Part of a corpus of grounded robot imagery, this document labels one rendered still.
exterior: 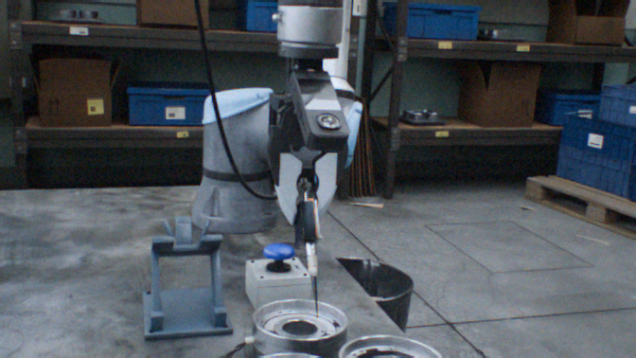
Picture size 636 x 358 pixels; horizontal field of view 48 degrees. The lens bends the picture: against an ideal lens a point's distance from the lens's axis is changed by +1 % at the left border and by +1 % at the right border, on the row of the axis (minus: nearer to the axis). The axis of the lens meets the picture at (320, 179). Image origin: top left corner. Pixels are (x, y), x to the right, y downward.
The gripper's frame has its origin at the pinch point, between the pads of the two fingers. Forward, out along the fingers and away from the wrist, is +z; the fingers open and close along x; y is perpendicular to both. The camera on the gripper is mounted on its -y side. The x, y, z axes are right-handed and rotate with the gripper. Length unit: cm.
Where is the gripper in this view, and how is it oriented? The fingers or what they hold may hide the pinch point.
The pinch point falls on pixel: (305, 215)
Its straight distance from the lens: 86.2
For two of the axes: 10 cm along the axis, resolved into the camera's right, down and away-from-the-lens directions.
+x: -9.7, 0.1, -2.6
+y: -2.5, -2.5, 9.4
